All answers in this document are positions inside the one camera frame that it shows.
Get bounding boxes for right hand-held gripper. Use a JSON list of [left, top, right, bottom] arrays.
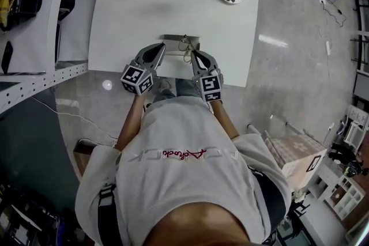
[[190, 50, 225, 103]]

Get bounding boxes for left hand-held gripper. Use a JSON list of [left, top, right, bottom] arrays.
[[120, 42, 168, 96]]

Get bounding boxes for grey glasses case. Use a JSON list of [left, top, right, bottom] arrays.
[[163, 34, 201, 56]]

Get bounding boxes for thin-framed glasses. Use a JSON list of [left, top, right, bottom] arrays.
[[178, 34, 200, 62]]

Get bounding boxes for person's right forearm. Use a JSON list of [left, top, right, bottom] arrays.
[[211, 99, 240, 141]]

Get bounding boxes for person's left forearm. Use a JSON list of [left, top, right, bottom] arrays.
[[114, 93, 146, 151]]

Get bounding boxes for person's grey trouser legs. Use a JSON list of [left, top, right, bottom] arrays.
[[152, 78, 201, 105]]

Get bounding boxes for person's shoe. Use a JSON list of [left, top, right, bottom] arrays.
[[157, 78, 171, 93]]

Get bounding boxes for person's white shirt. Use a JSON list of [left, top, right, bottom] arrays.
[[74, 94, 292, 246]]

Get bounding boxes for white metal shelf rack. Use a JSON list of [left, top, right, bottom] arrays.
[[0, 0, 89, 116]]

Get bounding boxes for wooden stool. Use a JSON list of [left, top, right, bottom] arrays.
[[73, 138, 96, 177]]

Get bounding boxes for pink checkered box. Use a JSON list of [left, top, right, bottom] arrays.
[[264, 133, 329, 191]]

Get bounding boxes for small flat black object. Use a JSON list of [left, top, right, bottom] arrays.
[[1, 40, 14, 75]]

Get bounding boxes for white cabinet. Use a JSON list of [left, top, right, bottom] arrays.
[[307, 163, 366, 221]]

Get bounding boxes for white floor cable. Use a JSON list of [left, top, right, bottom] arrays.
[[31, 96, 119, 145]]

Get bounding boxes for black harness strap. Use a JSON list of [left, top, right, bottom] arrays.
[[251, 169, 285, 241], [97, 183, 116, 246]]

